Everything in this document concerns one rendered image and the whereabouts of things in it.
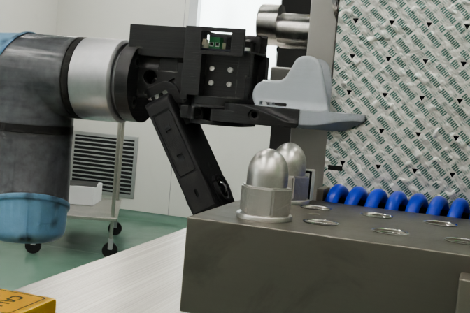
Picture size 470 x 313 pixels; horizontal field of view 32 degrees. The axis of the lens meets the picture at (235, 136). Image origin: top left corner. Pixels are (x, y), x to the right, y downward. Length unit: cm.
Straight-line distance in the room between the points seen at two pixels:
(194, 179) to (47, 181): 15
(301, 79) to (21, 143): 26
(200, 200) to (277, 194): 18
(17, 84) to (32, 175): 8
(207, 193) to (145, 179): 616
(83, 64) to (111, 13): 629
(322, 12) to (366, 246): 33
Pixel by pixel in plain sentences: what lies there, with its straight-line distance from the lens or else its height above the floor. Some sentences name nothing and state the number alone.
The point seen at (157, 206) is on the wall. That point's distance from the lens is 682.
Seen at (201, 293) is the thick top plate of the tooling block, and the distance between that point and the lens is 51.
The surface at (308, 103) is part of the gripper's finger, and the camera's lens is 66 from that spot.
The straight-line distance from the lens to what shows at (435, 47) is 67.
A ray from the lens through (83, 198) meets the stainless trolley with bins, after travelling 567.
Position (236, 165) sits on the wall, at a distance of 655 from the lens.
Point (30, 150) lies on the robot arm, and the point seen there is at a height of 104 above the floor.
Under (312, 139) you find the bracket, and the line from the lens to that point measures 76.
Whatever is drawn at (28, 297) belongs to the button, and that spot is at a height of 92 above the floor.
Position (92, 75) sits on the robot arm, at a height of 111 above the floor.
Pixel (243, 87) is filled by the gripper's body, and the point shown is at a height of 111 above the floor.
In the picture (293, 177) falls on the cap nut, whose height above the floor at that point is 105.
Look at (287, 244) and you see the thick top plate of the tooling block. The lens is 49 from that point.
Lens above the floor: 111
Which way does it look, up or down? 3 degrees down
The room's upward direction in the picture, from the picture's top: 5 degrees clockwise
